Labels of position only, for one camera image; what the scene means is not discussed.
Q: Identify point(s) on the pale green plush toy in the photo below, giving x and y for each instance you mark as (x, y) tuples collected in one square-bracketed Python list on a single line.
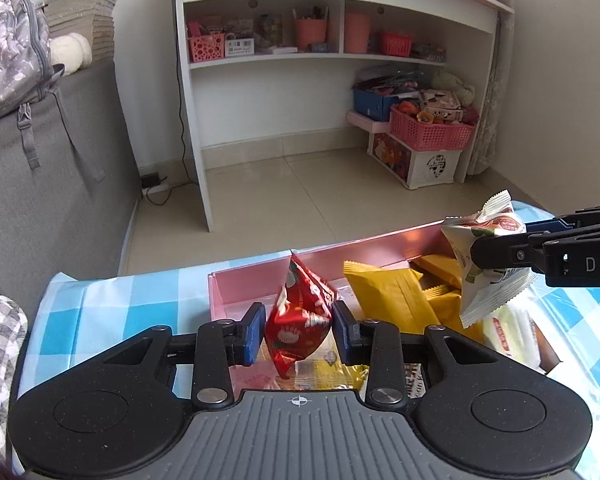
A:
[(455, 87)]

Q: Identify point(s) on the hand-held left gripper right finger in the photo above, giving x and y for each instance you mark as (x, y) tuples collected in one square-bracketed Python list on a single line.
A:
[(342, 335)]

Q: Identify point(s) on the printed toy box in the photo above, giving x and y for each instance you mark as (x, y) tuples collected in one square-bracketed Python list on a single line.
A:
[(442, 102)]

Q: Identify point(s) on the pink cardboard box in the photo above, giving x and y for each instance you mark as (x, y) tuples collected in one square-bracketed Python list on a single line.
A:
[(250, 285)]

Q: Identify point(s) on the grey sofa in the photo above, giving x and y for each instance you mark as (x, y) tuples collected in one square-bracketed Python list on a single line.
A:
[(55, 210)]

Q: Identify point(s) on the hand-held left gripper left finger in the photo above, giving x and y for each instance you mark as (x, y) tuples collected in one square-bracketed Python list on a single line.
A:
[(255, 332)]

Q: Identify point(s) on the white walnut print packet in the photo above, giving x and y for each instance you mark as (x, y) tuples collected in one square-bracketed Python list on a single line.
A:
[(485, 290)]

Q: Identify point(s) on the blue checked tablecloth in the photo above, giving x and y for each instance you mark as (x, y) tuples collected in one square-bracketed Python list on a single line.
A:
[(80, 320)]

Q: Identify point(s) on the stack of books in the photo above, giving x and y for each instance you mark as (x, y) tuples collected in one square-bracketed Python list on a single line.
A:
[(80, 15)]

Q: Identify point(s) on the red snack packet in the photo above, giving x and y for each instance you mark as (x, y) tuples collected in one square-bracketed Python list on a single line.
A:
[(300, 320)]

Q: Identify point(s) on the small pink basket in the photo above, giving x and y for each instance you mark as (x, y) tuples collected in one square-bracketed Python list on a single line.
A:
[(207, 49)]

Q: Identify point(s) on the pink tray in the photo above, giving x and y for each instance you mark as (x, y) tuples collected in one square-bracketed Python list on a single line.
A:
[(365, 121)]

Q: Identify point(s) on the coral pen cup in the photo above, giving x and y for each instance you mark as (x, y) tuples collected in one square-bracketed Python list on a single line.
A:
[(310, 32)]

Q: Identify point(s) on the grey patterned backpack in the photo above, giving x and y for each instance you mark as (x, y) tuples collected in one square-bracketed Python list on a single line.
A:
[(5, 60)]

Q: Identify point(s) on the white packet red label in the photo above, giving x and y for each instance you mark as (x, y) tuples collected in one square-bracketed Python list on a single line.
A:
[(510, 335)]

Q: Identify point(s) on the white printed storage box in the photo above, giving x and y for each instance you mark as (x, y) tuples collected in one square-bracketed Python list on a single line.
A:
[(420, 170)]

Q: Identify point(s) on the white plush toy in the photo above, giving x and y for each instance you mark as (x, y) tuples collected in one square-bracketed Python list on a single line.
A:
[(70, 52)]

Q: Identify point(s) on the small red basket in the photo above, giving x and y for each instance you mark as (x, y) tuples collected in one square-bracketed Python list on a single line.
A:
[(396, 45)]

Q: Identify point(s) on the black power adapter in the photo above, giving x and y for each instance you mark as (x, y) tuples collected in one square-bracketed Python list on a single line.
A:
[(152, 180)]

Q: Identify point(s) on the white shelf desk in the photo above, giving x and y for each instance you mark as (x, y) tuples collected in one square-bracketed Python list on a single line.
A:
[(240, 100)]

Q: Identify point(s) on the small white labelled box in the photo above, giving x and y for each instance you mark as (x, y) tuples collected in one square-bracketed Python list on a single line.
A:
[(240, 47)]

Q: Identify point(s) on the plain yellow snack packet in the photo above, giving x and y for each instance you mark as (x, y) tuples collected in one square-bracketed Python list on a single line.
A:
[(447, 310), (385, 295)]

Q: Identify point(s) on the blue storage box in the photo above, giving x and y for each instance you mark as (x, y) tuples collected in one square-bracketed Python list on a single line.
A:
[(375, 105)]

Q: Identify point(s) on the beige patterned curtain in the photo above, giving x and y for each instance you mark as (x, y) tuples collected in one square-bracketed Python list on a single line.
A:
[(495, 100)]

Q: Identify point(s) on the yellow printed snack packet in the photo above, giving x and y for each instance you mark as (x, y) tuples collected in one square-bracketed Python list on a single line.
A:
[(435, 265)]

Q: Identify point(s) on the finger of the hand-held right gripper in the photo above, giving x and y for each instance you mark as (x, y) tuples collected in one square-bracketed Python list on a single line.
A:
[(505, 254), (595, 215)]

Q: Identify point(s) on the patterned small jar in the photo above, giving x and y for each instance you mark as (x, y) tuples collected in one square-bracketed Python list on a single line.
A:
[(270, 30)]

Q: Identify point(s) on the pink mesh basket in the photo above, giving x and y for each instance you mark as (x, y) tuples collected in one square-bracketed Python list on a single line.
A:
[(430, 135)]

